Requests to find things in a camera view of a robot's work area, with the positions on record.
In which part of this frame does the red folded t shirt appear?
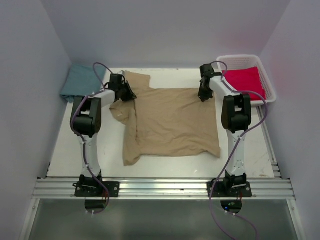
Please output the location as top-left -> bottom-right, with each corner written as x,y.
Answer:
224,66 -> 266,100

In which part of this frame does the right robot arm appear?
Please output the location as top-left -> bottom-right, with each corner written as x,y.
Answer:
198,64 -> 252,197

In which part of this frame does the beige t shirt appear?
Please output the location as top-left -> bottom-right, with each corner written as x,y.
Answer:
109,71 -> 221,166

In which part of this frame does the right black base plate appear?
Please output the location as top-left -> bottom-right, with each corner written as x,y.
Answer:
206,180 -> 253,198

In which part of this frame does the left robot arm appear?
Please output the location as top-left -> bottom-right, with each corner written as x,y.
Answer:
70,73 -> 137,197

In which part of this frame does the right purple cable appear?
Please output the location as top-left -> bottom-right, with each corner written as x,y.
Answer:
208,60 -> 270,240

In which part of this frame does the aluminium rail frame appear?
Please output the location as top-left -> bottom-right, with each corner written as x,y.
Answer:
20,104 -> 306,240

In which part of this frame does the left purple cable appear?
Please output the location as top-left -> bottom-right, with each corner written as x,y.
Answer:
69,62 -> 112,215

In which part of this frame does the teal folded t shirt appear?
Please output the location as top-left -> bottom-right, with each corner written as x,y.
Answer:
60,63 -> 106,103

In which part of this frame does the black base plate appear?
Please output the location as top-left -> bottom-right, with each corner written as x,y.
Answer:
72,181 -> 120,198
206,180 -> 253,198

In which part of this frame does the white plastic basket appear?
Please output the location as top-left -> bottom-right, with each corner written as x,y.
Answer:
216,54 -> 277,103

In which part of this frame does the purple cable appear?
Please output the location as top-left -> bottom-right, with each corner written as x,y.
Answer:
208,60 -> 270,240
69,62 -> 112,215

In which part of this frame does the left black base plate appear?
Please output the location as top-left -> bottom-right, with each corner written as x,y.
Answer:
72,181 -> 120,198

